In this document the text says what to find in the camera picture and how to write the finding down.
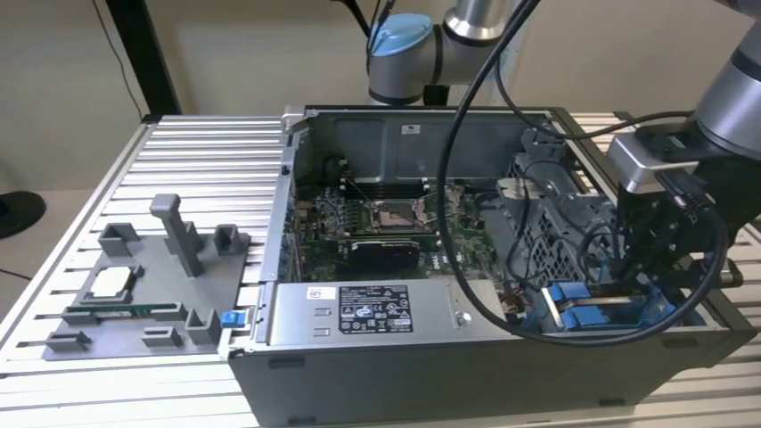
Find thick black disk wire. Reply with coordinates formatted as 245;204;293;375
583;219;623;287

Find thin black disk wire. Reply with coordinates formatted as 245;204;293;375
509;160;575;291

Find black RAM slot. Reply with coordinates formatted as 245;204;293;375
341;177;429;187
341;185;430;198
342;221;442;230
342;228;442;239

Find grey metal drive cage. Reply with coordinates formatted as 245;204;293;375
479;128;623;289

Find silver metal cylinder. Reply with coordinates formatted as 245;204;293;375
715;260;745;287

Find green motherboard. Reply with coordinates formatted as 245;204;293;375
293;177;518;286

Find metal socket cover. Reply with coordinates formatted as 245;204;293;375
414;182;466;222

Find CPU socket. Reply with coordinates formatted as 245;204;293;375
370;200;426;226

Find black graphics card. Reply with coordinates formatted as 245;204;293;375
348;239;422;271

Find thin metal locking lever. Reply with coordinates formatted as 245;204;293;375
346;177;382;205

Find dark grey PC case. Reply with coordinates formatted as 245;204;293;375
228;104;761;427

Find silver power supply unit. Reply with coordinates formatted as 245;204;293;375
270;279;506;349

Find grey parts rack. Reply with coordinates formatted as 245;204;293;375
40;193;254;360

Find green RAM stick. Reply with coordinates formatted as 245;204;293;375
65;302;182;318

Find silver CPU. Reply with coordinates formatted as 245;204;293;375
85;268;137;298

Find black round stand base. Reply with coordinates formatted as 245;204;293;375
0;190;48;240

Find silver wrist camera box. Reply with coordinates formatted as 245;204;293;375
605;124;701;195

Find red yellow power wire bundle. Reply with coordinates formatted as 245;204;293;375
497;287;531;321

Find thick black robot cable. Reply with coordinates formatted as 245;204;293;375
435;0;730;349
491;0;697;142

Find black upright post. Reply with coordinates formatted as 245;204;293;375
104;0;182;118

